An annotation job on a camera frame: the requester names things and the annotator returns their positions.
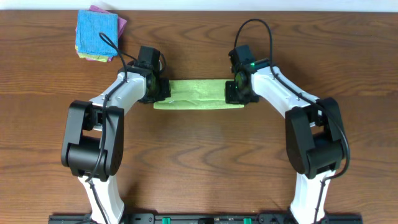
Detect green microfiber cloth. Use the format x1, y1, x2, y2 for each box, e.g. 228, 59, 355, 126
154, 79, 244, 110

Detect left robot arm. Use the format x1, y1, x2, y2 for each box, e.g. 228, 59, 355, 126
61, 61, 170, 223

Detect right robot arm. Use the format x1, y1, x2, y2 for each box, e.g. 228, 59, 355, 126
225, 59, 348, 223

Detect folded light green cloth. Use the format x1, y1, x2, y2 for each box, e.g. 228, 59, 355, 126
75, 45, 111, 62

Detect folded blue cloth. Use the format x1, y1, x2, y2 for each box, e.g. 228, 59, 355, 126
75, 10, 118, 57

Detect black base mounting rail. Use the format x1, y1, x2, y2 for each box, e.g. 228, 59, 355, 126
48, 213, 363, 224

